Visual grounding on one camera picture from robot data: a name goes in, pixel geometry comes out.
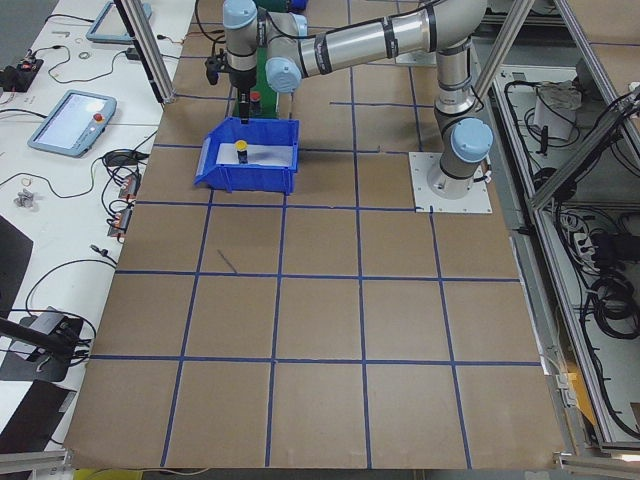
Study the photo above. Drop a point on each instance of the teach pendant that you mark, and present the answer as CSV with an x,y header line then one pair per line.
x,y
108,27
74,124

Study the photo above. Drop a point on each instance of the white foam pad left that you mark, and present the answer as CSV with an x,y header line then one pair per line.
x,y
263,155

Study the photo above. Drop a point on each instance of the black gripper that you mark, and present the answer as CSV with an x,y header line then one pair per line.
x,y
242,83

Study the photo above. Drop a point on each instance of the black power adapter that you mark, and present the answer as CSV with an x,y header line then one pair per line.
x,y
132,54

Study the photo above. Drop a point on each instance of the green conveyor belt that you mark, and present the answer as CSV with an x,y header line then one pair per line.
x,y
268,97

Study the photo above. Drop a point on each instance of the yellow push button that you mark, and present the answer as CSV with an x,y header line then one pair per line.
x,y
241,147

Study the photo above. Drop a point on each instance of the black camera stand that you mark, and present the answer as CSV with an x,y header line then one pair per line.
x,y
41,348

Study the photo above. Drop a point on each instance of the teach pendant far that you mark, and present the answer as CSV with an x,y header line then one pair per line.
x,y
108,27

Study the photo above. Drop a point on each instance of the blue left plastic bin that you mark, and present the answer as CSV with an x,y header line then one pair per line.
x,y
244,177

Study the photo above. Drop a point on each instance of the teach pendant near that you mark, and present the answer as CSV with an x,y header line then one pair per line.
x,y
74,124

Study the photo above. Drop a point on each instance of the aluminium frame post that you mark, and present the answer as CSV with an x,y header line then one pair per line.
x,y
138,28

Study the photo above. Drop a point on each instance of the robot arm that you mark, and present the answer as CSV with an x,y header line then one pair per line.
x,y
293,54

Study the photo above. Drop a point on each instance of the aluminium frame rack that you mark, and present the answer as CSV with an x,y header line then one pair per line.
x,y
565,96

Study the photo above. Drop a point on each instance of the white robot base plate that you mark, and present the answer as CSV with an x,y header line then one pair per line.
x,y
435,192

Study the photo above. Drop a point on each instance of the red push button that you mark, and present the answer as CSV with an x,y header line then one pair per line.
x,y
255,102

